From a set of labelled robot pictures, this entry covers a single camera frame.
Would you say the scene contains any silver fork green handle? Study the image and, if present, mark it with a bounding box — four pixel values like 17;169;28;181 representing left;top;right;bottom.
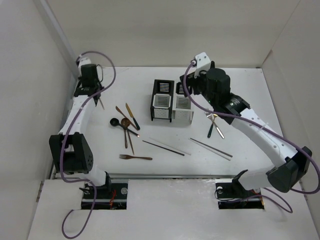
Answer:
205;109;215;139

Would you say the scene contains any gold fork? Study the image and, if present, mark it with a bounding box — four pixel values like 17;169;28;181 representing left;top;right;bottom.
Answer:
211;114;225;139

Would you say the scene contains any black spoon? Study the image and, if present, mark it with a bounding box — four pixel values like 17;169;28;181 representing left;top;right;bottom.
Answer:
109;117;140;138

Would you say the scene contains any dark copper spoon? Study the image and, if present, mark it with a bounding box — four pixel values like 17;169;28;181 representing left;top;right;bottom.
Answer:
123;124;128;149

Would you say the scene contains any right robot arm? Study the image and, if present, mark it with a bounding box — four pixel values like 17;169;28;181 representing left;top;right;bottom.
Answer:
179;67;312;197

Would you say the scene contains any white utensil container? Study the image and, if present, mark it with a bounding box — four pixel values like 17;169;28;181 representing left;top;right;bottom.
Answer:
171;82;194;126

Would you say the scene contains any black utensil container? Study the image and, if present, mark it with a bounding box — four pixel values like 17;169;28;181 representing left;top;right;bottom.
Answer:
150;79;175;123

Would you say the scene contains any black chopstick right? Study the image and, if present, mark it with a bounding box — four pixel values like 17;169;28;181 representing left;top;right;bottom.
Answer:
189;138;233;158

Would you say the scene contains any black chopstick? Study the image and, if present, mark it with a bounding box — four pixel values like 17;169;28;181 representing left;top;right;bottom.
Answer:
142;140;185;156
189;138;233;158

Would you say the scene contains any black chopstick left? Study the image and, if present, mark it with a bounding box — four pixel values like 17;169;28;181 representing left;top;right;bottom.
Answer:
142;140;185;156

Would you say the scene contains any dark brown fork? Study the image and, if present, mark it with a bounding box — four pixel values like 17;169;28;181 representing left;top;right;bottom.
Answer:
119;154;153;161

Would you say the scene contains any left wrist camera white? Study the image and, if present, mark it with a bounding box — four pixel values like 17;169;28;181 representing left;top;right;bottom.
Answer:
76;56;92;67

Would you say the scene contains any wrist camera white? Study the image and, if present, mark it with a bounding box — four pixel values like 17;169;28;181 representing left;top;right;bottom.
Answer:
192;52;211;71
76;56;92;67

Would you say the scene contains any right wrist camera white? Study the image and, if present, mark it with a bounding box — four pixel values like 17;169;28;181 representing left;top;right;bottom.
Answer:
192;52;211;71

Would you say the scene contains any gold knife green handle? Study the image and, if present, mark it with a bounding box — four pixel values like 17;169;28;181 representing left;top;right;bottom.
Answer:
125;103;141;131

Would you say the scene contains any aluminium rail left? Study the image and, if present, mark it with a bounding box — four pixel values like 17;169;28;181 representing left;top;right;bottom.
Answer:
49;67;94;180

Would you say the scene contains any aluminium rail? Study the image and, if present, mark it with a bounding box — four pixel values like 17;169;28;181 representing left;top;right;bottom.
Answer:
109;174;296;185
49;67;94;180

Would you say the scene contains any aluminium rail front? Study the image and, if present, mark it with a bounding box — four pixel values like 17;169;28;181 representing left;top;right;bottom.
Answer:
109;174;296;185

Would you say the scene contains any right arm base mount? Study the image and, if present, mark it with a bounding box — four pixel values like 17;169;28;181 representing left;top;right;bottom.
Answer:
214;179;265;210

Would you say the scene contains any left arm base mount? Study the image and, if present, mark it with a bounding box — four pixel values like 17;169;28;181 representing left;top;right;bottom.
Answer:
79;176;128;210

